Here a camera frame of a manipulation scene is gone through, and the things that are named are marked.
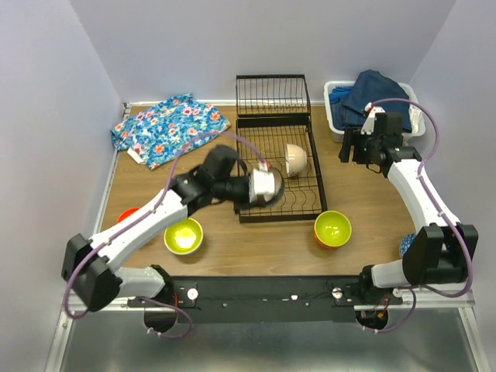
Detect dark glazed bowl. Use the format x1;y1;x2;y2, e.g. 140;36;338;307
251;168;285;208

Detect white bowl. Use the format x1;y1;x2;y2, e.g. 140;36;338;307
284;143;307;178

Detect black wire dish rack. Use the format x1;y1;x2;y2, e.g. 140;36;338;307
236;74;327;223

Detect blue triangle pattern bowl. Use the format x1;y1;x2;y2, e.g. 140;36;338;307
399;233;416;258

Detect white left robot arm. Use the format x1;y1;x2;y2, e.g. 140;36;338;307
61;145;274;312

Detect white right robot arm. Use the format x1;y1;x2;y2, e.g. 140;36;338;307
339;107;478;304

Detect white perforated basket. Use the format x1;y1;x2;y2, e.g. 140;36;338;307
323;81;425;143

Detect yellow-green bowl left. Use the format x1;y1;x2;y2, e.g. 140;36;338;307
164;218;204;256

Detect dark blue jeans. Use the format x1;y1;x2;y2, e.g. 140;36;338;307
329;70;409;130

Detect blue floral cloth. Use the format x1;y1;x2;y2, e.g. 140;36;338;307
110;93;231;170

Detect green orange bowl right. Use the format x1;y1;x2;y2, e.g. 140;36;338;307
313;211;353;249

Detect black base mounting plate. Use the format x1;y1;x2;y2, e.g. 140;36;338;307
127;275;404;325

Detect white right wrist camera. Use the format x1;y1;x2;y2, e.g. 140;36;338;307
360;102;376;135

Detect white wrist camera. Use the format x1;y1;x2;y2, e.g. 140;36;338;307
360;102;376;135
249;162;276;203

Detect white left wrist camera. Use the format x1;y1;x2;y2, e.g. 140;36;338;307
249;162;276;203

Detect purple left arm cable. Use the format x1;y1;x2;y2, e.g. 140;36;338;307
64;129;270;338

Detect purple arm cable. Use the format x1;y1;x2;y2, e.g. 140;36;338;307
360;98;476;334
64;129;270;338

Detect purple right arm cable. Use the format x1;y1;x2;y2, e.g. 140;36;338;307
360;98;476;334

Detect aluminium frame rail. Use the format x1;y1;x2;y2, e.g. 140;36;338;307
63;270;472;312

